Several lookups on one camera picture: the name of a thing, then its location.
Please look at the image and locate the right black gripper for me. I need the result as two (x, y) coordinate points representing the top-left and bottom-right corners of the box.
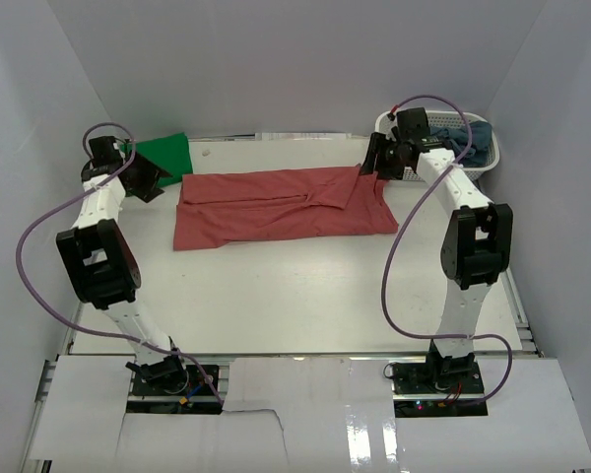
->
(359, 133), (408, 181)

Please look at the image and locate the red t shirt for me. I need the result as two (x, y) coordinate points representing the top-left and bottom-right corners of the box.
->
(173, 166), (398, 251)

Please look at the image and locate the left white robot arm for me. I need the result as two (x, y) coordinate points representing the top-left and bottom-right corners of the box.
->
(56, 136), (189, 394)

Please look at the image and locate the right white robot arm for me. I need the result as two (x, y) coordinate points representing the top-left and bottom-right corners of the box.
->
(361, 107), (513, 396)

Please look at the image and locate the folded green t shirt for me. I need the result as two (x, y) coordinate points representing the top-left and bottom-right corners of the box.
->
(136, 133), (193, 189)

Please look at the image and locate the white plastic basket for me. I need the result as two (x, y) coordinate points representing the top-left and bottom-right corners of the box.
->
(373, 108), (502, 183)

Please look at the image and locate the blue t shirt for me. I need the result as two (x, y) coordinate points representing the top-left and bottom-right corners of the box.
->
(429, 121), (493, 168)

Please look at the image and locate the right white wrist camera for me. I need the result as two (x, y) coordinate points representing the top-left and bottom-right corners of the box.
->
(381, 111), (397, 140)

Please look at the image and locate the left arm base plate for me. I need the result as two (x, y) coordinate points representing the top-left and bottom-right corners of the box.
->
(126, 365), (223, 415)

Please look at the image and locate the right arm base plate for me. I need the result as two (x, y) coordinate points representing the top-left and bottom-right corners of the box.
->
(382, 362), (489, 419)

